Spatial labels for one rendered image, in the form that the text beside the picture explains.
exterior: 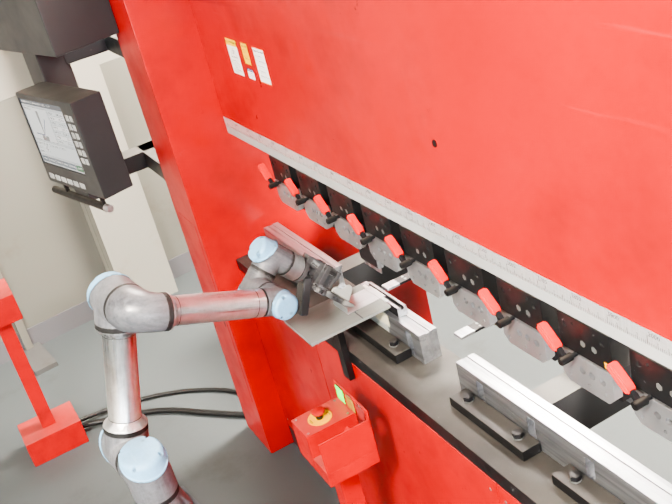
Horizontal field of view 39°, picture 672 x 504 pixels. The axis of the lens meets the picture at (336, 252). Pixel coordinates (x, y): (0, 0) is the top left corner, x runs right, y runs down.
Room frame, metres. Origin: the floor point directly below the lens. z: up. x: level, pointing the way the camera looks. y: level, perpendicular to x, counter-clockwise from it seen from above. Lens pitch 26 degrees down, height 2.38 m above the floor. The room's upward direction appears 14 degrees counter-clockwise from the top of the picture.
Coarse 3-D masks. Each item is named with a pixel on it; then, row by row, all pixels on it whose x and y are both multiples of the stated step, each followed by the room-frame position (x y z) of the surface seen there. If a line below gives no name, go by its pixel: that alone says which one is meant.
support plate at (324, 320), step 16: (320, 304) 2.47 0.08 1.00; (368, 304) 2.39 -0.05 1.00; (384, 304) 2.37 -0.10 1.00; (288, 320) 2.42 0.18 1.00; (304, 320) 2.40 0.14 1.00; (320, 320) 2.37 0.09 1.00; (336, 320) 2.35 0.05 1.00; (352, 320) 2.33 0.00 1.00; (304, 336) 2.31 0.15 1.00; (320, 336) 2.29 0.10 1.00
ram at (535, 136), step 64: (192, 0) 3.19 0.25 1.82; (256, 0) 2.67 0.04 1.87; (320, 0) 2.30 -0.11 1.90; (384, 0) 2.01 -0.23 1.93; (448, 0) 1.79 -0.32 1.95; (512, 0) 1.60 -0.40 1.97; (576, 0) 1.45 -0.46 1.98; (640, 0) 1.33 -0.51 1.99; (320, 64) 2.38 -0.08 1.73; (384, 64) 2.07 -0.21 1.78; (448, 64) 1.82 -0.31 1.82; (512, 64) 1.63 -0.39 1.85; (576, 64) 1.47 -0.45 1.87; (640, 64) 1.34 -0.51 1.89; (256, 128) 2.94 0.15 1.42; (320, 128) 2.47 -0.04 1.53; (384, 128) 2.13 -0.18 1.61; (448, 128) 1.86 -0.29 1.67; (512, 128) 1.66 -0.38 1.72; (576, 128) 1.49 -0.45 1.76; (640, 128) 1.35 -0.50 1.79; (384, 192) 2.20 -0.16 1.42; (448, 192) 1.91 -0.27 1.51; (512, 192) 1.69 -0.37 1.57; (576, 192) 1.51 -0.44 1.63; (640, 192) 1.36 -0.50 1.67; (512, 256) 1.72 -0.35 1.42; (576, 256) 1.53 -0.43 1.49; (640, 256) 1.37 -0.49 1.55; (640, 320) 1.38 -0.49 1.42
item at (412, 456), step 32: (256, 320) 3.16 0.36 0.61; (288, 352) 2.91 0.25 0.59; (320, 352) 2.60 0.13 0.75; (288, 384) 3.01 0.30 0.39; (320, 384) 2.68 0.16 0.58; (352, 384) 2.41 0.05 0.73; (288, 416) 3.13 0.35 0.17; (384, 416) 2.24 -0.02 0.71; (416, 416) 2.05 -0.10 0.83; (384, 448) 2.30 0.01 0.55; (416, 448) 2.09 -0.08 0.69; (448, 448) 1.91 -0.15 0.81; (384, 480) 2.36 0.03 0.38; (416, 480) 2.14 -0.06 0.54; (448, 480) 1.95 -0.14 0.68; (480, 480) 1.79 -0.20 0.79
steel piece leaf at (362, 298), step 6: (354, 294) 2.47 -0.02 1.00; (360, 294) 2.46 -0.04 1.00; (366, 294) 2.45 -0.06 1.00; (372, 294) 2.44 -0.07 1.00; (354, 300) 2.43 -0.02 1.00; (360, 300) 2.43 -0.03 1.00; (366, 300) 2.42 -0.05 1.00; (372, 300) 2.41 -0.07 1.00; (342, 306) 2.39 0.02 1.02; (354, 306) 2.40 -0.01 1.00; (360, 306) 2.39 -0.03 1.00; (348, 312) 2.38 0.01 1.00
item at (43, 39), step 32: (0, 0) 3.40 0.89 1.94; (32, 0) 3.18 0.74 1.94; (64, 0) 3.22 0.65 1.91; (96, 0) 3.29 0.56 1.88; (0, 32) 3.49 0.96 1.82; (32, 32) 3.26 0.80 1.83; (64, 32) 3.20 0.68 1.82; (96, 32) 3.27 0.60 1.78; (32, 64) 3.58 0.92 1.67; (64, 64) 3.59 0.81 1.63
